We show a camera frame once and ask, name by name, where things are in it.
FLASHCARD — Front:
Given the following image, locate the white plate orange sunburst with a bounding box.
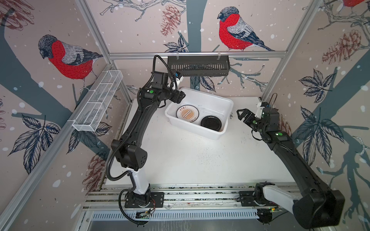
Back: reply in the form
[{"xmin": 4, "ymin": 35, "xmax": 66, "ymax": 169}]
[{"xmin": 176, "ymin": 105, "xmax": 199, "ymax": 123}]

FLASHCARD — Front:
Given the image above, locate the black hanging wire basket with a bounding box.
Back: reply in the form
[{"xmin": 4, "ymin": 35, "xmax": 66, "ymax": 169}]
[{"xmin": 168, "ymin": 55, "xmax": 230, "ymax": 77}]

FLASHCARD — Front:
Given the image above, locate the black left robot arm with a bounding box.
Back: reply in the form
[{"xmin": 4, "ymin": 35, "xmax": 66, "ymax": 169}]
[{"xmin": 106, "ymin": 61, "xmax": 186, "ymax": 226}]

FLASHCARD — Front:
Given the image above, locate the white wire mesh shelf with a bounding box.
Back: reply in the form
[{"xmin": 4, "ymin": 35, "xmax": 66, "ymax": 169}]
[{"xmin": 72, "ymin": 70, "xmax": 123, "ymax": 132}]

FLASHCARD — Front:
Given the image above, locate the white plastic bin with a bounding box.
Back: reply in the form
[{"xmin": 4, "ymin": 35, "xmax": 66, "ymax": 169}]
[{"xmin": 165, "ymin": 88, "xmax": 234, "ymax": 140}]

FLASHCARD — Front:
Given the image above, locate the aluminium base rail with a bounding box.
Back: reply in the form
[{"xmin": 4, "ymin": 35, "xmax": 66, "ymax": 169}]
[{"xmin": 83, "ymin": 183, "xmax": 321, "ymax": 221}]

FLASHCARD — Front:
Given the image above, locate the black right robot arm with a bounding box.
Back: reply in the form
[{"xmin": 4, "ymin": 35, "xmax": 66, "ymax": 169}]
[{"xmin": 237, "ymin": 108, "xmax": 345, "ymax": 229}]

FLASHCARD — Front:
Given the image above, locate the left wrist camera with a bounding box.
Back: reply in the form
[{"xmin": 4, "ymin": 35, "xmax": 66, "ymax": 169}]
[{"xmin": 174, "ymin": 71, "xmax": 184, "ymax": 84}]

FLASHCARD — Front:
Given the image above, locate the black glossy plate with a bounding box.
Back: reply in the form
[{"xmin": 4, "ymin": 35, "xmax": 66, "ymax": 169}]
[{"xmin": 200, "ymin": 116, "xmax": 222, "ymax": 132}]

